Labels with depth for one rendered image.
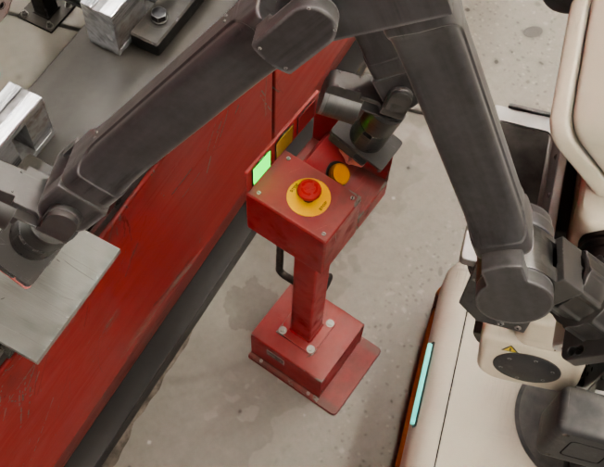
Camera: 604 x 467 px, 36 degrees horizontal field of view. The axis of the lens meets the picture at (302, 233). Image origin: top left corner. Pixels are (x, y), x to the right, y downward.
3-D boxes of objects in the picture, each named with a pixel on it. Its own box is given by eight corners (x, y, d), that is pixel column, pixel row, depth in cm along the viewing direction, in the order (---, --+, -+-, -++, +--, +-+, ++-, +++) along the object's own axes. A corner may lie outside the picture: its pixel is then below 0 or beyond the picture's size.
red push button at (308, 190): (311, 214, 151) (312, 203, 148) (291, 201, 152) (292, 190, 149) (325, 196, 152) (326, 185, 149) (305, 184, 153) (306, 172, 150)
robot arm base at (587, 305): (639, 357, 94) (650, 255, 100) (590, 321, 91) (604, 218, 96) (569, 367, 101) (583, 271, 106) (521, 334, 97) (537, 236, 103)
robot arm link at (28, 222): (71, 251, 99) (92, 204, 101) (10, 223, 97) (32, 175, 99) (56, 261, 105) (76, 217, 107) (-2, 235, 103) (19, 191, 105)
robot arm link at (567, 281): (593, 300, 94) (590, 258, 97) (527, 252, 89) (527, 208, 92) (520, 330, 100) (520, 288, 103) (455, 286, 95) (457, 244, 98)
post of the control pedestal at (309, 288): (308, 343, 210) (320, 229, 162) (289, 330, 211) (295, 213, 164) (322, 325, 212) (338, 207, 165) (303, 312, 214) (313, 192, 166)
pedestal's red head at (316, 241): (321, 275, 158) (327, 224, 142) (245, 226, 162) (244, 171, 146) (385, 194, 166) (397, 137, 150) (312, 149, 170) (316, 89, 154)
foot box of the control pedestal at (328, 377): (334, 417, 214) (337, 400, 204) (247, 357, 221) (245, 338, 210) (382, 350, 222) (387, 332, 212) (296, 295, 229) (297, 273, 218)
